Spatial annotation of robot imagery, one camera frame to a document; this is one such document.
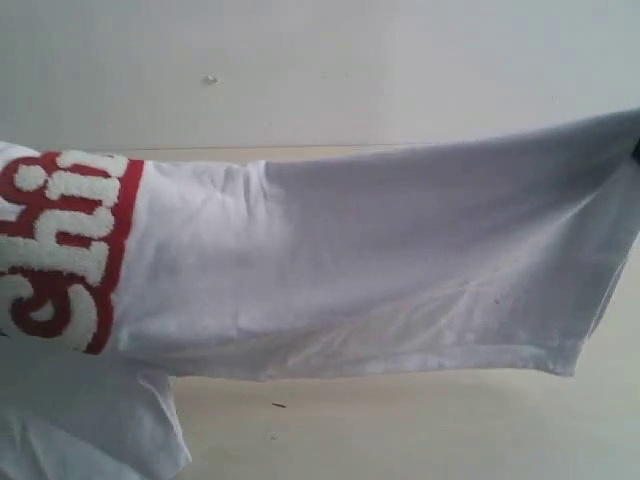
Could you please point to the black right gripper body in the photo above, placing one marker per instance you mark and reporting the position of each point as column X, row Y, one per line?
column 636, row 152

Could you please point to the white t-shirt red lettering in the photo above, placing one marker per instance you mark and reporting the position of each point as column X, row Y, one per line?
column 118, row 274

